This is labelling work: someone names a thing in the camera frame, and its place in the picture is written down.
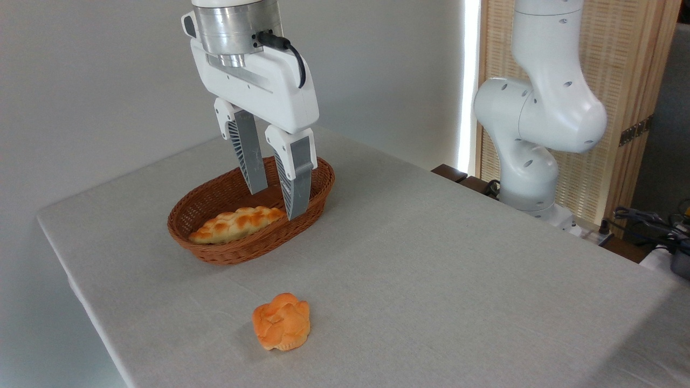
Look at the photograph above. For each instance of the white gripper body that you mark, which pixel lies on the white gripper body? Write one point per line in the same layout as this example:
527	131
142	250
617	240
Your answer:
264	86

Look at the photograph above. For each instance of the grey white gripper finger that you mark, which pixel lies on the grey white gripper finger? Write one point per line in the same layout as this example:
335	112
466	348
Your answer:
295	178
249	156

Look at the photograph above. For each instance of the long braided bread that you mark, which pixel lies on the long braided bread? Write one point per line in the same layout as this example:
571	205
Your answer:
237	223

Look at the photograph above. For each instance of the brown wicker basket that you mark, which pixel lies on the brown wicker basket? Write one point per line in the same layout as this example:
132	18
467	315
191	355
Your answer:
215	215

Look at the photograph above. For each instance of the round orange bun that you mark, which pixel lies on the round orange bun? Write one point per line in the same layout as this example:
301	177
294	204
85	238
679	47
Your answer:
281	322

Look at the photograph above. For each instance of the dark wooden stand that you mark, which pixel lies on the dark wooden stand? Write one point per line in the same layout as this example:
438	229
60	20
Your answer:
450	173

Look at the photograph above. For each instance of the grey tablecloth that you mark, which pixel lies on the grey tablecloth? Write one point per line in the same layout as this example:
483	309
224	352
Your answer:
431	280

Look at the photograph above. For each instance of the brass screen hinge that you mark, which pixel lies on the brass screen hinge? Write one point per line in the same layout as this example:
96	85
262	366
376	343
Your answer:
635	131

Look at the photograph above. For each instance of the bamboo folding screen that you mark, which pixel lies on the bamboo folding screen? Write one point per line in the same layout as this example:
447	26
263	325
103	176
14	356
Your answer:
620	64

